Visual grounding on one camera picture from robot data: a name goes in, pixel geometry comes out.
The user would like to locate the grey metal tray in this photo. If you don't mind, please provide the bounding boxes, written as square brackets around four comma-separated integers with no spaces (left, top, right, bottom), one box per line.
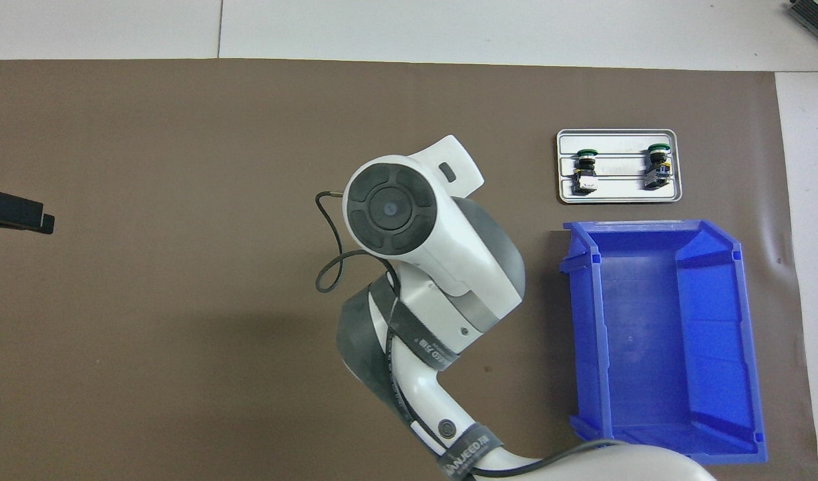
[556,129,683,204]

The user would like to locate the brown table mat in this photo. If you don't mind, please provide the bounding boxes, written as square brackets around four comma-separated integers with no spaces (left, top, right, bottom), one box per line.
[0,59,818,481]

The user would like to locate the blue plastic storage bin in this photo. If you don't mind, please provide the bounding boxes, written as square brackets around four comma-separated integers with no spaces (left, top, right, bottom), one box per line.
[559,219,769,465]

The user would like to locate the green push button switch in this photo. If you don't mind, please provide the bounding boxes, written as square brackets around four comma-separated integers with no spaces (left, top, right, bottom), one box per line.
[642,142,672,191]
[572,148,600,196]

